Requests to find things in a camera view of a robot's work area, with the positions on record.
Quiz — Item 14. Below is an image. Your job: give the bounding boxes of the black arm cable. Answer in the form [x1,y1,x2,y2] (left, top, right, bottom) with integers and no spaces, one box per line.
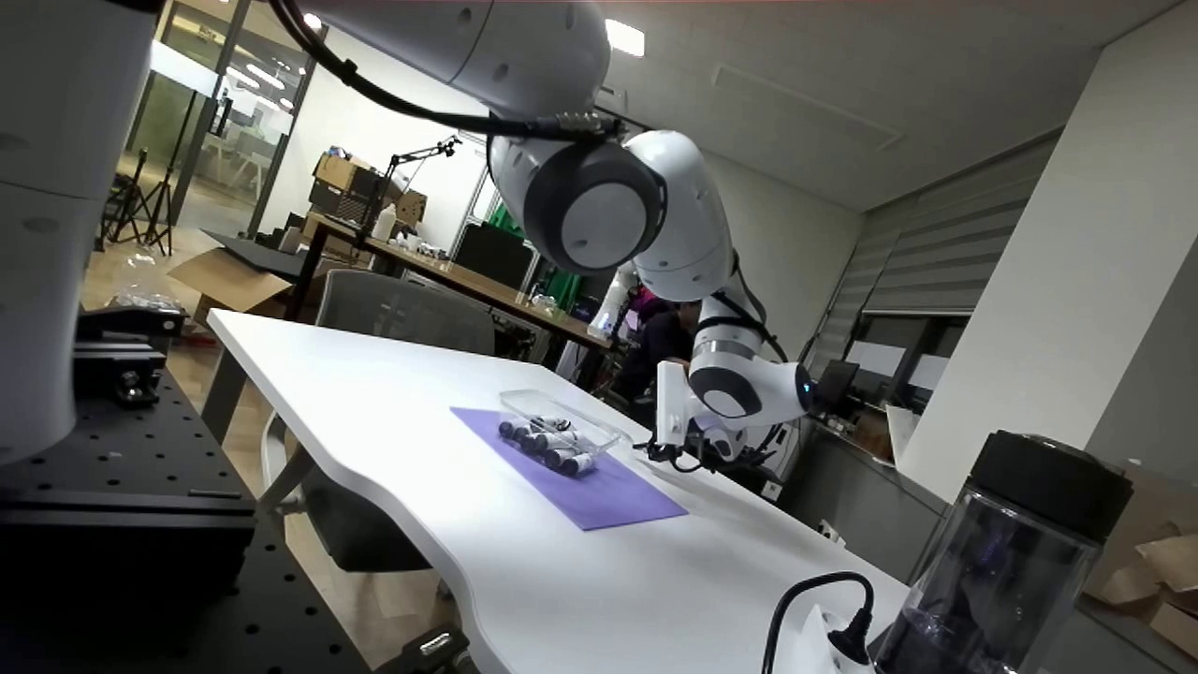
[266,0,628,142]

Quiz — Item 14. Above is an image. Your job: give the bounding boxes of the open cardboard box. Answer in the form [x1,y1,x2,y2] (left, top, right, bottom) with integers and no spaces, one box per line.
[1083,481,1198,667]

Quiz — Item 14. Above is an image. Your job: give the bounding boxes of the grey window blinds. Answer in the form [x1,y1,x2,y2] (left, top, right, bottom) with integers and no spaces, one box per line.
[821,134,1062,380]

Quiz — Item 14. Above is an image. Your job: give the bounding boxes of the clear plastic hinged box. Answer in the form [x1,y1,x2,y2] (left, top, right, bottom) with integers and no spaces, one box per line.
[496,385,627,484]

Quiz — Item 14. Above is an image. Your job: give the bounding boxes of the seated person black shirt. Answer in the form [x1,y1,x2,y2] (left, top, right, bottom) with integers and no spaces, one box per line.
[622,278,688,391]

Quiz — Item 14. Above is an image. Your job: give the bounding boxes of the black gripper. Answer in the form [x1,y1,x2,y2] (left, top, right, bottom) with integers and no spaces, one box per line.
[632,416,763,484]

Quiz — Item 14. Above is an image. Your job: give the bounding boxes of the ceiling light panel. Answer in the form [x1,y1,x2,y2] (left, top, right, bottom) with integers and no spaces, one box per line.
[604,14,652,62]

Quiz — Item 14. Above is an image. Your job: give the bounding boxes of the grey mesh office chair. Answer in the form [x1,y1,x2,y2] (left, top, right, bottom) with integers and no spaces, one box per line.
[255,265,502,577]

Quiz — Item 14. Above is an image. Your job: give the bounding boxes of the black power cable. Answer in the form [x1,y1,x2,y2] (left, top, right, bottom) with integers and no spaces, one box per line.
[759,571,881,674]

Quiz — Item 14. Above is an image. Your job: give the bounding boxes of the purple mat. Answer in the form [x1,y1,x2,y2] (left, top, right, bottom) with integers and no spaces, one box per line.
[451,404,693,537]

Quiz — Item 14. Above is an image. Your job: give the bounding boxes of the long wooden table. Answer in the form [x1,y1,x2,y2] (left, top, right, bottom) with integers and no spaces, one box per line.
[303,210,615,368]

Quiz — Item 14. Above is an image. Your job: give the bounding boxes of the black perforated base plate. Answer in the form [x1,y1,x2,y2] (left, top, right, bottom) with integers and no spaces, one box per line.
[0,360,378,674]

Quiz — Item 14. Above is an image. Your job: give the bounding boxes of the black device on plate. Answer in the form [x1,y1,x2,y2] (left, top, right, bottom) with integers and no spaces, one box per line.
[71,303,190,410]

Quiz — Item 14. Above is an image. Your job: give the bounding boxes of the flattened cardboard box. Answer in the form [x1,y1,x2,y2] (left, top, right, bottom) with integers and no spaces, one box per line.
[164,243,297,315]

